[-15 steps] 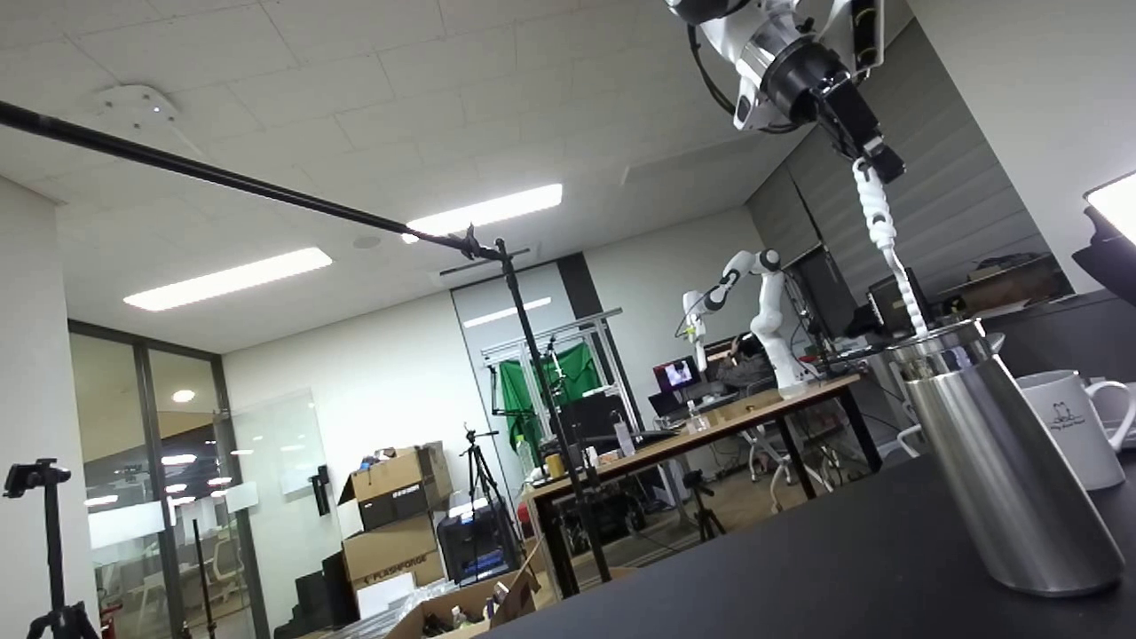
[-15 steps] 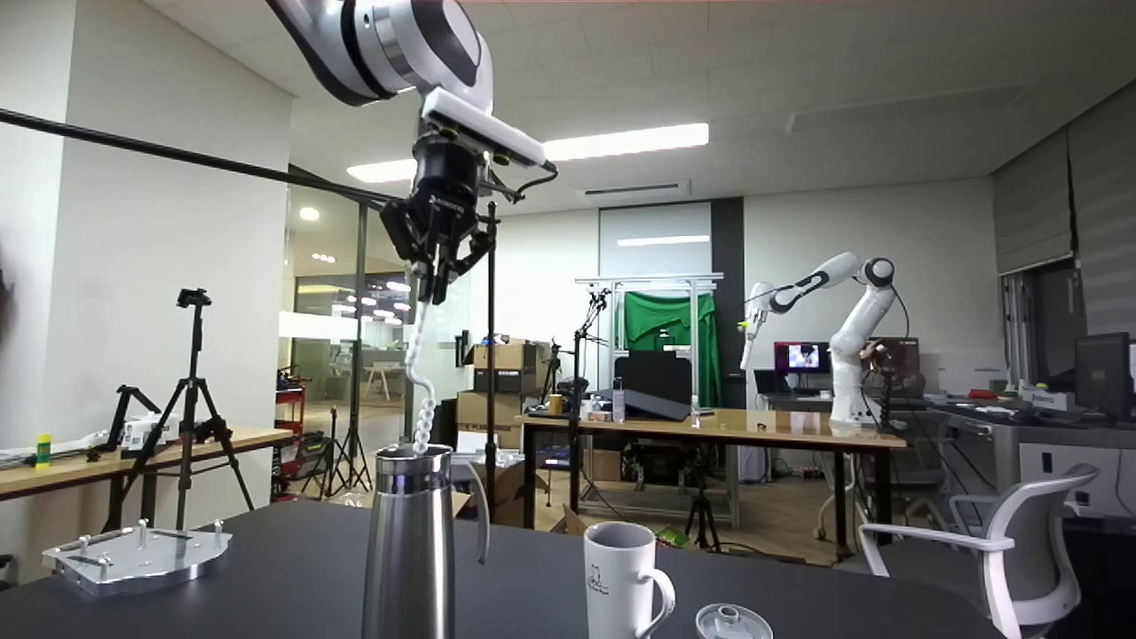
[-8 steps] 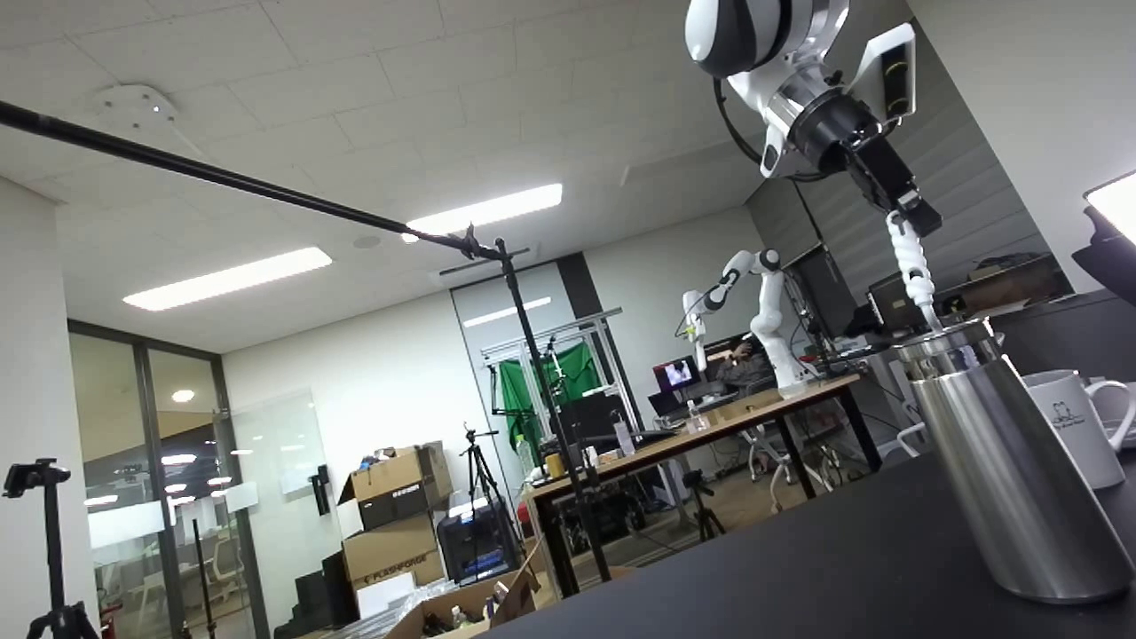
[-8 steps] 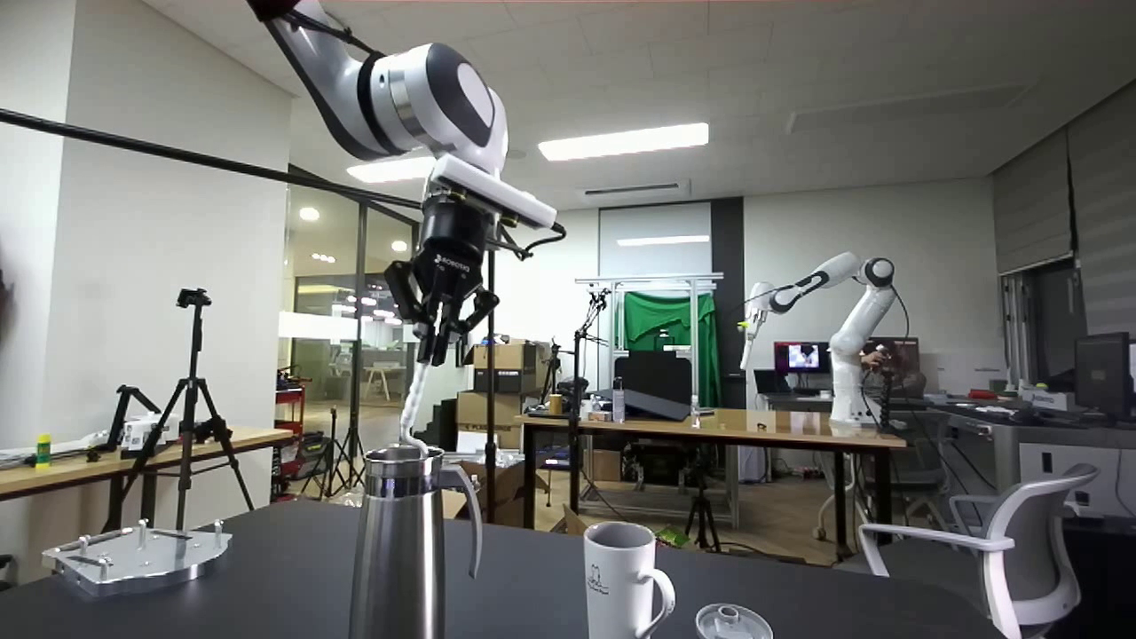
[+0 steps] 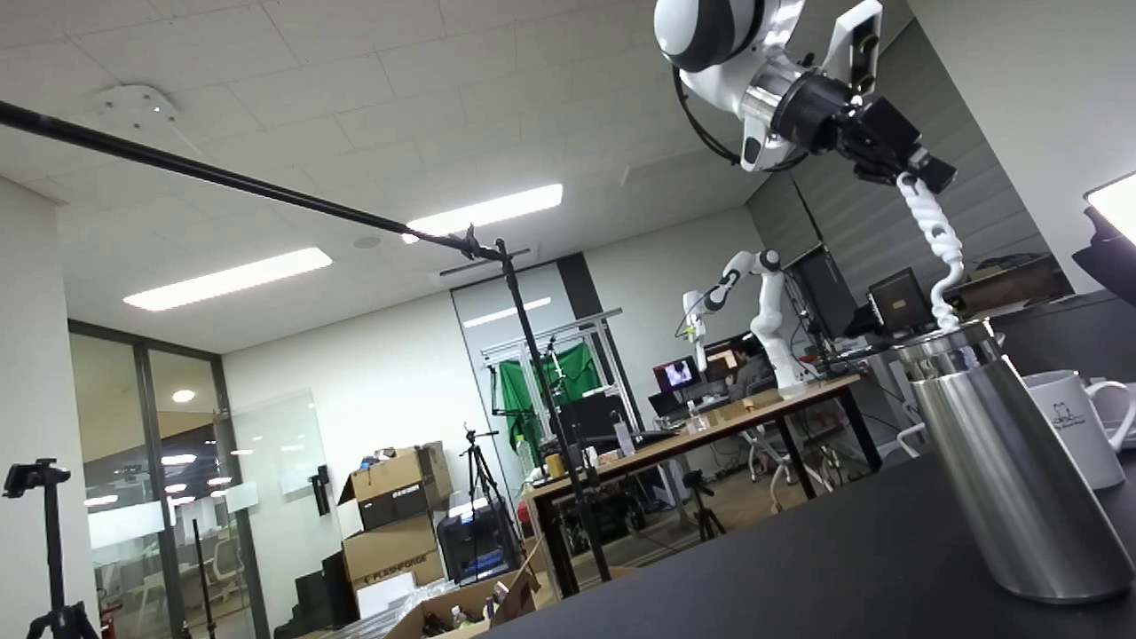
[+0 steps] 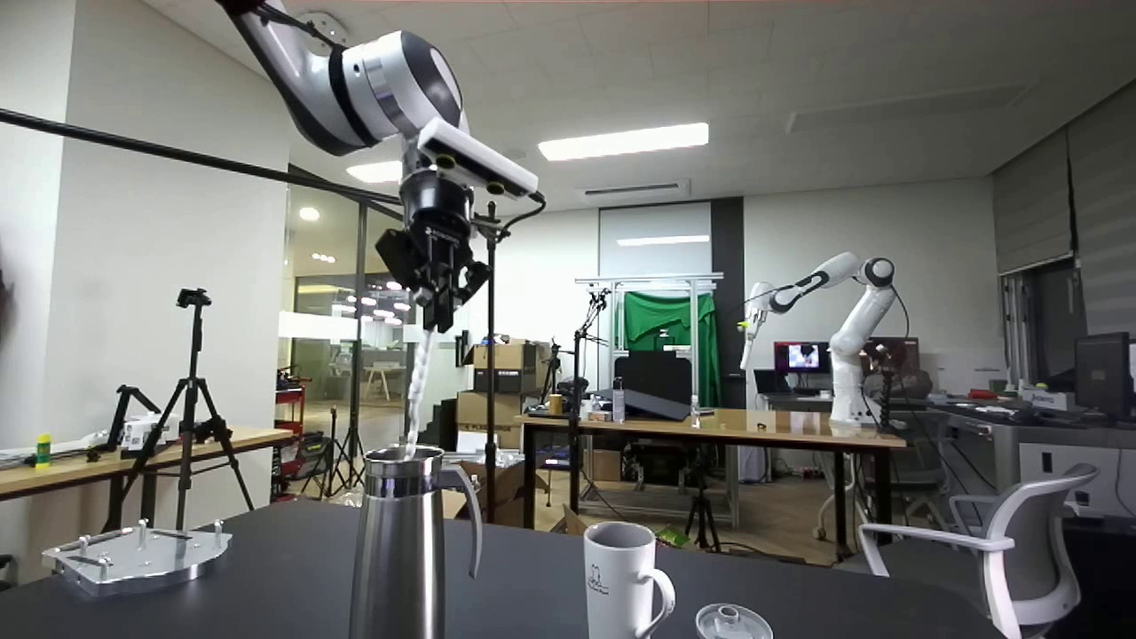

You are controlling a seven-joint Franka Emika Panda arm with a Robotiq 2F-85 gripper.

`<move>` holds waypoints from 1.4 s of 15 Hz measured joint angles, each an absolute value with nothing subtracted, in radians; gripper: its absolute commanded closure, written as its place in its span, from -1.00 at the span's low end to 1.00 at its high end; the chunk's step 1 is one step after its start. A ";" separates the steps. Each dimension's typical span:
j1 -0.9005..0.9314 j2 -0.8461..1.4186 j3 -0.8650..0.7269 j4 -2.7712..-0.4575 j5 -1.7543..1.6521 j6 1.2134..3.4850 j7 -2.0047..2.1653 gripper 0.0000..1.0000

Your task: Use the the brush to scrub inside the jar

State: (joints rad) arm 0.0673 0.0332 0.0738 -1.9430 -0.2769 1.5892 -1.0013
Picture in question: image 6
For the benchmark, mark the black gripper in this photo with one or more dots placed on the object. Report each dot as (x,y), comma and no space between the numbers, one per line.
(435,213)

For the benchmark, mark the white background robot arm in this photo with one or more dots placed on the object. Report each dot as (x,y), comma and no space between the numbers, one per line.
(848,343)

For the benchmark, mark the black vertical stand pole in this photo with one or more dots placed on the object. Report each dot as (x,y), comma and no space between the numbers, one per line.
(492,355)

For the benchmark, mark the stacked cardboard boxes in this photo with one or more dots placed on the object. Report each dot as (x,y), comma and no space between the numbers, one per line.
(507,355)

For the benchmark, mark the rectangular ceiling light panel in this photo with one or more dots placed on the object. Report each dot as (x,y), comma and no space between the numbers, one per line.
(622,143)
(377,170)

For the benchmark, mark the black light stand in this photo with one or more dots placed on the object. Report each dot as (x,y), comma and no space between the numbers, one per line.
(578,377)

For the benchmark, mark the green backdrop cloth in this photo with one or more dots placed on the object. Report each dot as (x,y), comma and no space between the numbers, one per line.
(660,321)

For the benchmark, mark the open cardboard box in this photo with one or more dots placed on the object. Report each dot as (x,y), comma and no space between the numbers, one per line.
(516,494)

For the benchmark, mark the black desk monitor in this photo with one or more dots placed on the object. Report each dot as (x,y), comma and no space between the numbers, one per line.
(649,377)

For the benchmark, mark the black overhead boom pole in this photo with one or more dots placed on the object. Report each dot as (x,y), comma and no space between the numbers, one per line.
(177,155)

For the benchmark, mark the wooden desk with black legs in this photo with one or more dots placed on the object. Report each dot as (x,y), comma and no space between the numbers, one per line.
(711,428)

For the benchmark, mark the small black tripod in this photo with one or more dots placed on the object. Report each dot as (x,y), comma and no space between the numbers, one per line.
(117,409)

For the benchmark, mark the white ceramic mug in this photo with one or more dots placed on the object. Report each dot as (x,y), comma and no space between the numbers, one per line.
(620,587)

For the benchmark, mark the small lit monitor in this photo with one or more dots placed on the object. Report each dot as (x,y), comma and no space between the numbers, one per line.
(803,355)

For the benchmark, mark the long wooden side bench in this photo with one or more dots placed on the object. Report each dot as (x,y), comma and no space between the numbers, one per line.
(73,470)

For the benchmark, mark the clear acrylic plate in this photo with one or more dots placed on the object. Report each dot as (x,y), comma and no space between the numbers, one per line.
(129,562)

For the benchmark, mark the small yellow-green bottle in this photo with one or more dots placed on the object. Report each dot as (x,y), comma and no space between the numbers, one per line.
(42,452)

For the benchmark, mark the clear round plastic lid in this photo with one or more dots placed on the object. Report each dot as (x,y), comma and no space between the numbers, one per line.
(733,621)

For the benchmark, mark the grey roller blind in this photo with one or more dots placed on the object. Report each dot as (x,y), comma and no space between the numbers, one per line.
(1029,206)
(1106,213)

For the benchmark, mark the white office chair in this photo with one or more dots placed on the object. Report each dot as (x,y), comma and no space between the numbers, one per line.
(1029,555)

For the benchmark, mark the black computer monitor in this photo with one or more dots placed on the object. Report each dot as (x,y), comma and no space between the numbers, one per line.
(1100,375)

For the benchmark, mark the silver wrist camera bar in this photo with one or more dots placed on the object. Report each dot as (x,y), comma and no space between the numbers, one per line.
(480,160)

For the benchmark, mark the white metal backdrop frame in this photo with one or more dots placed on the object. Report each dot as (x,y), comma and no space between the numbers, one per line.
(646,280)

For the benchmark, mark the tall black camera tripod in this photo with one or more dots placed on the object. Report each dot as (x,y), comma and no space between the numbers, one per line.
(196,355)

